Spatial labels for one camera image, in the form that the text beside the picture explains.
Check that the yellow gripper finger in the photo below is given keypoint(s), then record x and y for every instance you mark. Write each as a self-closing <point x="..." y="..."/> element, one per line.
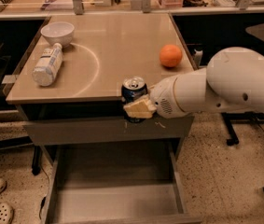
<point x="141" y="108"/>

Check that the white ceramic bowl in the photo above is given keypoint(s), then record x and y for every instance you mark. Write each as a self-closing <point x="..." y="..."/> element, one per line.
<point x="61" y="32"/>

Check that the grey top drawer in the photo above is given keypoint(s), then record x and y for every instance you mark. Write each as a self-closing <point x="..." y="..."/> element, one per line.
<point x="104" y="129"/>

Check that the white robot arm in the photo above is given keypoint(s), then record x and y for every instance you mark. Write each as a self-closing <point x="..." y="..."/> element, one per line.
<point x="233" y="80"/>

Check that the beige top drawer cabinet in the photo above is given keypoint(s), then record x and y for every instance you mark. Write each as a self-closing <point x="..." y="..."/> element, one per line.
<point x="106" y="49"/>

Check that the black table leg with caster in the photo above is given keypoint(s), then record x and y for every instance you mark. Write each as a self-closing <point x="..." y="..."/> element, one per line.
<point x="233" y="138"/>

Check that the blue pepsi can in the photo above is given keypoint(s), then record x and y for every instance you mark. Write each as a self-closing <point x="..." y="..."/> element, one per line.
<point x="132" y="88"/>

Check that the lower beige perforated clog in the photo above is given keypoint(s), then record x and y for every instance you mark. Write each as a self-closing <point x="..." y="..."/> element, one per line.
<point x="6" y="213"/>

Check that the open grey middle drawer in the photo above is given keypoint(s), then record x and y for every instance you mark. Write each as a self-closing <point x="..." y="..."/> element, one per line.
<point x="116" y="183"/>

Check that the orange fruit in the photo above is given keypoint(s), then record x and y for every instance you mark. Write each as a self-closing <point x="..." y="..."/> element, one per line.
<point x="170" y="56"/>

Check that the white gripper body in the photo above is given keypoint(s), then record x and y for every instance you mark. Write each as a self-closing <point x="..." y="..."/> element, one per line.
<point x="163" y="97"/>

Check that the clear plastic water bottle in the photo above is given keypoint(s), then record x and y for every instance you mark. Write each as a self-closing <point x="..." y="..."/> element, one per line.
<point x="47" y="67"/>

